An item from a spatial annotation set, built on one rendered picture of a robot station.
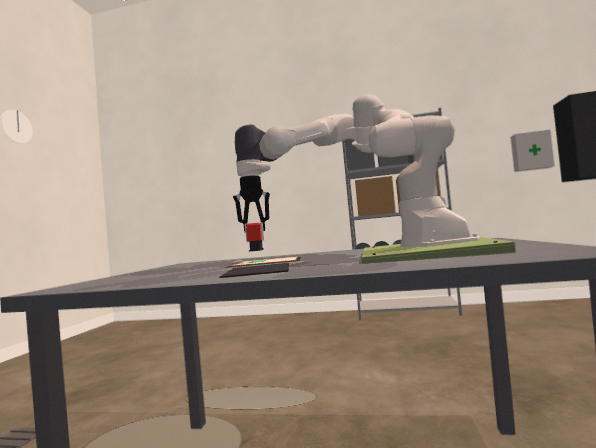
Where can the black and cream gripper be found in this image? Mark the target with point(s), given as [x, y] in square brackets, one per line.
[251, 191]

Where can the red self-inking stamp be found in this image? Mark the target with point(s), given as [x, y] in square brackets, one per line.
[253, 232]

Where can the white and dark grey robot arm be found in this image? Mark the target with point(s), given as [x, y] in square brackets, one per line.
[425, 220]

